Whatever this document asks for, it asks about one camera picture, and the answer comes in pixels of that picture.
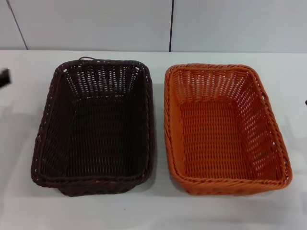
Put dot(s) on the dark brown woven basket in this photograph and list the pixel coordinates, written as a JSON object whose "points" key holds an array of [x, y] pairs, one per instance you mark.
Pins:
{"points": [[100, 134]]}

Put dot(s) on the orange woven plastic basket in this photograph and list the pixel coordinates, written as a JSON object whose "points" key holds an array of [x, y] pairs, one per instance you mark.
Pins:
{"points": [[223, 136]]}

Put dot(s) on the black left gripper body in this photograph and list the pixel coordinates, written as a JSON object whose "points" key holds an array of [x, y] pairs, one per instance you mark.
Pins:
{"points": [[4, 77]]}

